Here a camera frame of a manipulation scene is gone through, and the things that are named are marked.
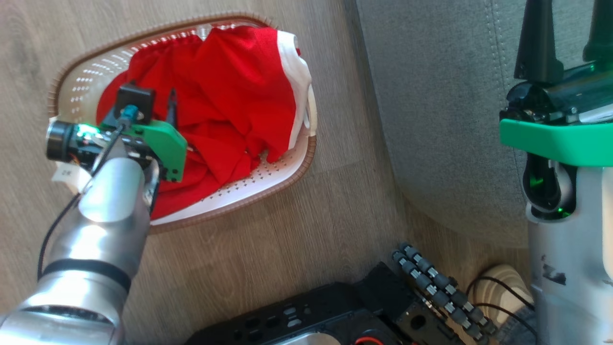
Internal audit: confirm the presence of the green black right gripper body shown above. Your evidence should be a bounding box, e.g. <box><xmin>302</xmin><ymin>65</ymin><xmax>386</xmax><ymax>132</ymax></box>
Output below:
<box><xmin>499</xmin><ymin>59</ymin><xmax>613</xmax><ymax>222</ymax></box>

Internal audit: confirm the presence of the beige round sofa foot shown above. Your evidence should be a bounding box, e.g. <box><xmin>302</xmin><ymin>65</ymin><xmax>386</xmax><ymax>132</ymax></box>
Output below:
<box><xmin>471</xmin><ymin>264</ymin><xmax>535</xmax><ymax>327</ymax></box>

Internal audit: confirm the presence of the grey fabric sofa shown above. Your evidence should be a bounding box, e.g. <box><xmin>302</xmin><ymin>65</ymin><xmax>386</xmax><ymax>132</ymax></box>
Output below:
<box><xmin>356</xmin><ymin>0</ymin><xmax>613</xmax><ymax>250</ymax></box>

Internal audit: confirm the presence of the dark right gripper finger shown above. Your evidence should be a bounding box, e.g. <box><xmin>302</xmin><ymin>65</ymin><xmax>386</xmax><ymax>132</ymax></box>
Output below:
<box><xmin>513</xmin><ymin>0</ymin><xmax>565</xmax><ymax>83</ymax></box>
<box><xmin>583</xmin><ymin>0</ymin><xmax>613</xmax><ymax>63</ymax></box>

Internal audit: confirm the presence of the thin black cable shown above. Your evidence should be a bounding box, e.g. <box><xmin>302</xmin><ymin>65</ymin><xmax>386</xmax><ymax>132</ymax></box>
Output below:
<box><xmin>473</xmin><ymin>302</ymin><xmax>539</xmax><ymax>339</ymax></box>
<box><xmin>465</xmin><ymin>276</ymin><xmax>536</xmax><ymax>310</ymax></box>

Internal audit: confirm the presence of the black grey corrugated cable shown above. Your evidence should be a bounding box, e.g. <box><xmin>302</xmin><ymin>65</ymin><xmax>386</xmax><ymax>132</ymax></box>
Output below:
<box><xmin>401</xmin><ymin>243</ymin><xmax>499</xmax><ymax>336</ymax></box>
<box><xmin>392</xmin><ymin>251</ymin><xmax>485</xmax><ymax>344</ymax></box>

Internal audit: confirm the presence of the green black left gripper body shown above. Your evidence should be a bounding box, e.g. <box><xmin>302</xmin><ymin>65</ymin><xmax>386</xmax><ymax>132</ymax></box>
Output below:
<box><xmin>46</xmin><ymin>119</ymin><xmax>188</xmax><ymax>183</ymax></box>

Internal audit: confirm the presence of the cream basket with brown rim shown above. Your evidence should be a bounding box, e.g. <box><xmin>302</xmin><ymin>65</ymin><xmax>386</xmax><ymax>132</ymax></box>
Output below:
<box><xmin>47</xmin><ymin>13</ymin><xmax>318</xmax><ymax>234</ymax></box>

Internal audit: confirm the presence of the red white sports garment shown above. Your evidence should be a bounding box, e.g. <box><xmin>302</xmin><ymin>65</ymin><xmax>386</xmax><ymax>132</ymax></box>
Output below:
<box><xmin>96</xmin><ymin>25</ymin><xmax>313</xmax><ymax>220</ymax></box>

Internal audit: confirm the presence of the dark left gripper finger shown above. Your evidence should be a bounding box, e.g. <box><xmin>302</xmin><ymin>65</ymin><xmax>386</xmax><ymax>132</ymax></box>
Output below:
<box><xmin>165</xmin><ymin>89</ymin><xmax>179</xmax><ymax>129</ymax></box>
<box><xmin>98</xmin><ymin>106</ymin><xmax>121</xmax><ymax>129</ymax></box>

